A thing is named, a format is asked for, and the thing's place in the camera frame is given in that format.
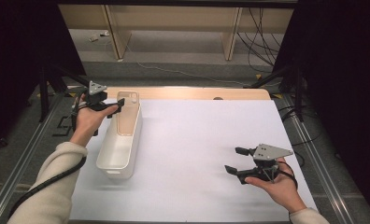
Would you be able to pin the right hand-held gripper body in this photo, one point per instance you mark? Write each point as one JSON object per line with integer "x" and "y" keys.
{"x": 270, "y": 151}

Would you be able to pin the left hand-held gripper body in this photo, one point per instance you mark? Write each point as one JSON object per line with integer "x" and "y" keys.
{"x": 96, "y": 88}

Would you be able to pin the beige phone case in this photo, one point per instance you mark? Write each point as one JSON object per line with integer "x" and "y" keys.
{"x": 127, "y": 121}

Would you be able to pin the white plastic storage box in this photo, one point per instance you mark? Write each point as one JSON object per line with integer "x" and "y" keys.
{"x": 117, "y": 155}

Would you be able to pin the person's left hand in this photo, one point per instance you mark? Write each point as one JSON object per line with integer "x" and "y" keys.
{"x": 88, "y": 121}

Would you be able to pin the person's right hand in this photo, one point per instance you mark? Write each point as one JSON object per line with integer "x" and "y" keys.
{"x": 282, "y": 189}

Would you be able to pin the white table sheet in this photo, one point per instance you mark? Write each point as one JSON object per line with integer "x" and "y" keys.
{"x": 198, "y": 174}

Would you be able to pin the small white plug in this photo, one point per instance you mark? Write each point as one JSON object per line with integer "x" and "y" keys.
{"x": 93, "y": 38}

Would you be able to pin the black metal stand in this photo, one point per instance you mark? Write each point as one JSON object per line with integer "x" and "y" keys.
{"x": 44, "y": 93}
{"x": 298, "y": 93}

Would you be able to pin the black curtain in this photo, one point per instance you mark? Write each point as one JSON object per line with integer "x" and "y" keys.
{"x": 335, "y": 62}
{"x": 18, "y": 62}

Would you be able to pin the beige shelf unit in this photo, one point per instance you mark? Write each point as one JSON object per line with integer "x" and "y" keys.
{"x": 180, "y": 18}

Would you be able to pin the black metal crossbar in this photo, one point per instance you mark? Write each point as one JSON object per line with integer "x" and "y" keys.
{"x": 173, "y": 3}

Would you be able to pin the aluminium floor rail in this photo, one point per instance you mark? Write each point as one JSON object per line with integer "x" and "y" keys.
{"x": 317, "y": 155}
{"x": 24, "y": 155}

